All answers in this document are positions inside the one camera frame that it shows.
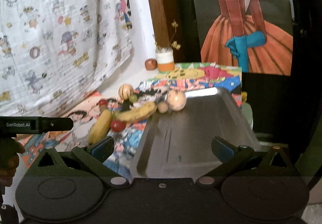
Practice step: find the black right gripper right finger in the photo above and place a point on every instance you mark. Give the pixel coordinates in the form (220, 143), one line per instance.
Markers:
(244, 161)

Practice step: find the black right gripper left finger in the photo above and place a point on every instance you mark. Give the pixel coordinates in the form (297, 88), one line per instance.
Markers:
(80, 160)

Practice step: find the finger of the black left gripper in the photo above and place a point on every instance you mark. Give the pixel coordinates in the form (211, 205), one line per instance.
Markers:
(41, 125)

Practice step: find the red cherry tomato front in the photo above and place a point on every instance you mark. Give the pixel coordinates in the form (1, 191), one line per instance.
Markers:
(117, 125)

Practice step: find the red cherry tomato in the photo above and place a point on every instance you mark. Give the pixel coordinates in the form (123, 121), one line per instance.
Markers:
(103, 102)
(117, 125)

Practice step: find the red cherry tomato back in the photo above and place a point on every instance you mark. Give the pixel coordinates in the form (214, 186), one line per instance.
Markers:
(103, 102)

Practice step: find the spotted yellow banana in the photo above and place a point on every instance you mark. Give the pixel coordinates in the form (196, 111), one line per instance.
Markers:
(138, 114)

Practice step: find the green grape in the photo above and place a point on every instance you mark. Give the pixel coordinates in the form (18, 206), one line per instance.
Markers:
(133, 98)

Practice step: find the small striped pepino melon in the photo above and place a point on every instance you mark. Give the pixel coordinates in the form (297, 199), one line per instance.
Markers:
(125, 91)

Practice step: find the brown kiwi fruit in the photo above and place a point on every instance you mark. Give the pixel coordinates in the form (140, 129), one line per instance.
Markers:
(162, 107)

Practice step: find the large striped pepino melon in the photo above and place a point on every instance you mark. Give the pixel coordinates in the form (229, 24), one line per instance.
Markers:
(176, 100)

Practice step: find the person's left hand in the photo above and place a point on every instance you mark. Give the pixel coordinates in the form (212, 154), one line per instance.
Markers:
(10, 151)

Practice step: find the colourful cartoon drawing mat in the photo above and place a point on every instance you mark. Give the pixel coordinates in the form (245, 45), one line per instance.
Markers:
(185, 76)

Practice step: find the metal tray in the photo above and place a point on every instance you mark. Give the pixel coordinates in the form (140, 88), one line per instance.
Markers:
(178, 144)

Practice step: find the cartoon printed white cloth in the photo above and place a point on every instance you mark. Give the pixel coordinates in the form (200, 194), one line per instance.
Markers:
(54, 53)

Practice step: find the red apple by jar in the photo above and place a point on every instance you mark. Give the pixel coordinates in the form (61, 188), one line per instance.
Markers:
(151, 64)

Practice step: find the white orange glass jar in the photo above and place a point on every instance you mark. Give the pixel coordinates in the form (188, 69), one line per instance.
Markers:
(165, 60)

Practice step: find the dried yellow flower twig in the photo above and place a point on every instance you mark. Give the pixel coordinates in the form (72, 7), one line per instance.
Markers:
(172, 44)

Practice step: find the orange dress lady painting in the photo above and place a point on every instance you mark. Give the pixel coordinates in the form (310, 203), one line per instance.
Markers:
(255, 35)

